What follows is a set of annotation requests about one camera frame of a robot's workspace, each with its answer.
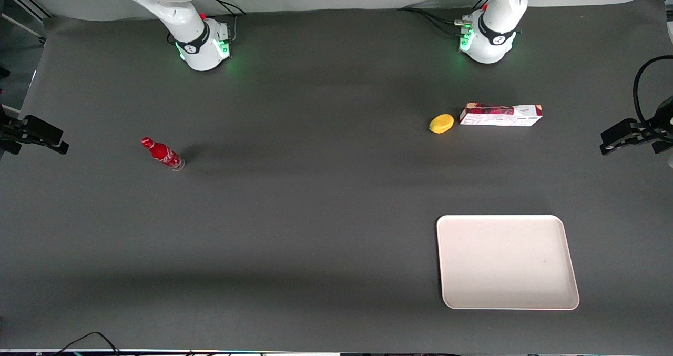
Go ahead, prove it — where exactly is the black base cable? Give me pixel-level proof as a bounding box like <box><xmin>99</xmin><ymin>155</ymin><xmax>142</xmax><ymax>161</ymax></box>
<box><xmin>201</xmin><ymin>0</ymin><xmax>247</xmax><ymax>44</ymax></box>
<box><xmin>397</xmin><ymin>0</ymin><xmax>493</xmax><ymax>37</ymax></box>

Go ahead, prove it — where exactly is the black right base cable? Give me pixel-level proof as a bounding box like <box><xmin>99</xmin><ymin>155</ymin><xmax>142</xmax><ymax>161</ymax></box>
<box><xmin>201</xmin><ymin>0</ymin><xmax>247</xmax><ymax>44</ymax></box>

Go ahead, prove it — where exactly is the aluminium frame profile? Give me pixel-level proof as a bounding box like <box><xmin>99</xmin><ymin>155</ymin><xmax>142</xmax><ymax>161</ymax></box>
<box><xmin>0</xmin><ymin>0</ymin><xmax>54</xmax><ymax>44</ymax></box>

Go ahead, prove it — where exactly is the white rectangular tray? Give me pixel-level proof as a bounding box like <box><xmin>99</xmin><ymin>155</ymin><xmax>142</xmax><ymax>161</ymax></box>
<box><xmin>436</xmin><ymin>215</ymin><xmax>580</xmax><ymax>311</ymax></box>

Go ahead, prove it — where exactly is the red cola bottle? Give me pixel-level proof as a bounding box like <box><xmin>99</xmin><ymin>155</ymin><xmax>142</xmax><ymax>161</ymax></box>
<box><xmin>140</xmin><ymin>137</ymin><xmax>186</xmax><ymax>172</ymax></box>

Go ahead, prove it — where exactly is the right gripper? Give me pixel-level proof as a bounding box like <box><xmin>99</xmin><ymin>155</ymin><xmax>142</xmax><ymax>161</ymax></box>
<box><xmin>0</xmin><ymin>106</ymin><xmax>70</xmax><ymax>156</ymax></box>

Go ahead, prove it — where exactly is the black cable at table edge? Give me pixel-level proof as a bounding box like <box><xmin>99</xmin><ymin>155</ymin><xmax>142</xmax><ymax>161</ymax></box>
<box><xmin>52</xmin><ymin>331</ymin><xmax>123</xmax><ymax>356</ymax></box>

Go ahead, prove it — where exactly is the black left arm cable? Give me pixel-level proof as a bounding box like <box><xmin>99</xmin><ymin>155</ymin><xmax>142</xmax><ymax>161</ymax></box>
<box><xmin>633</xmin><ymin>55</ymin><xmax>673</xmax><ymax>125</ymax></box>

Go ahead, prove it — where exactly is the red cookie box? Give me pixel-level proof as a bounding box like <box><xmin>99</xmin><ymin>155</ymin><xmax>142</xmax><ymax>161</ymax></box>
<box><xmin>459</xmin><ymin>102</ymin><xmax>543</xmax><ymax>128</ymax></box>

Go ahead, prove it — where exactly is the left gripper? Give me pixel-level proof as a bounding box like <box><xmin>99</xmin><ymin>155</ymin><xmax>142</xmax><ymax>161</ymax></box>
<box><xmin>600</xmin><ymin>95</ymin><xmax>673</xmax><ymax>156</ymax></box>

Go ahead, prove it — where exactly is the black left base cable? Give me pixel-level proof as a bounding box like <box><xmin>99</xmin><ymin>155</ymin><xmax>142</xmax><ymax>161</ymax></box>
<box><xmin>397</xmin><ymin>0</ymin><xmax>493</xmax><ymax>37</ymax></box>

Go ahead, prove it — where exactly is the yellow lemon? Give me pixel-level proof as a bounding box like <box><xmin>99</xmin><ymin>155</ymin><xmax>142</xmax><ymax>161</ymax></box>
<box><xmin>429</xmin><ymin>114</ymin><xmax>455</xmax><ymax>135</ymax></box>

